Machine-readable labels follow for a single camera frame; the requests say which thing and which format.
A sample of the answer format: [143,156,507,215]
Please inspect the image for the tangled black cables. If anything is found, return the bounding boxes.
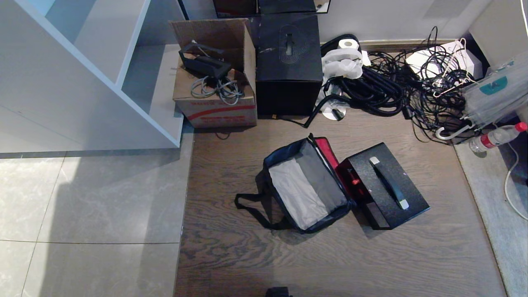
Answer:
[363,26,481,144]

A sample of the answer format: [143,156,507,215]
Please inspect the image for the plastic bottle red cap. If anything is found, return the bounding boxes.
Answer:
[469,122,528,154]

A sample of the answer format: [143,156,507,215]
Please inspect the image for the white cable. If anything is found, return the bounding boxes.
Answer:
[504,142,528,221]

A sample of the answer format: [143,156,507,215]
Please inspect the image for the white plastic bag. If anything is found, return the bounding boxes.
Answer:
[321,48,363,80]

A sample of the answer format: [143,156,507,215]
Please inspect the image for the dark open bag grey lining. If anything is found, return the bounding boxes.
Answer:
[261,134,357,234]

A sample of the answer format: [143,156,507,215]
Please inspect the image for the white flat box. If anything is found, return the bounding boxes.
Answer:
[405,40,483,81]

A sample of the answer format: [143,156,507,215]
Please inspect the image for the large black box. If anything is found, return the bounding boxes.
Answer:
[255,13,324,116]

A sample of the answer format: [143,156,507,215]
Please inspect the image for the white wire hanger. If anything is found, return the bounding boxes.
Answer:
[431,38,479,98]

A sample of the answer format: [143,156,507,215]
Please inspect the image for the grey folded umbrella white handle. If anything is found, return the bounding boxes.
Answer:
[436,54,528,141]

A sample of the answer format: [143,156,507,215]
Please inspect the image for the black corrugated hose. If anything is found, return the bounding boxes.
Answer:
[304,34,407,129]

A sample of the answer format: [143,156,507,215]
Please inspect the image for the black bag shoulder strap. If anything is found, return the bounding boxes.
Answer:
[234,192,294,231]

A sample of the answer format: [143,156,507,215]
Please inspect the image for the black case with handle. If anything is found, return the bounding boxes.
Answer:
[337,142,430,230]

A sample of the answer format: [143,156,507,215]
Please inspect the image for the black plastic holder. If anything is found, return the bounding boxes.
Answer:
[178,42,232,79]

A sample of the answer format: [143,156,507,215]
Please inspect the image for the brown cardboard box red print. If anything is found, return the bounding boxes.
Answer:
[171,18,258,128]

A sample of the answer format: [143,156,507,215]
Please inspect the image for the red bag lid flap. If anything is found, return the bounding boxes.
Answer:
[313,137,340,170]

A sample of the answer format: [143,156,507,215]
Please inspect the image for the white shelf unit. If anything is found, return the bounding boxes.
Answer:
[0,0,184,154]

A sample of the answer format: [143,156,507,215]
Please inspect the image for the grey rug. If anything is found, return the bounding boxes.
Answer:
[454,142,528,297]

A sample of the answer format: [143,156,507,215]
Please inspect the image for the grey coiled cable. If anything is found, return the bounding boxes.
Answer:
[190,76,245,106]

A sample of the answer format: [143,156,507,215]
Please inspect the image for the shiny disc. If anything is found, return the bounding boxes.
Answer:
[322,107,347,121]

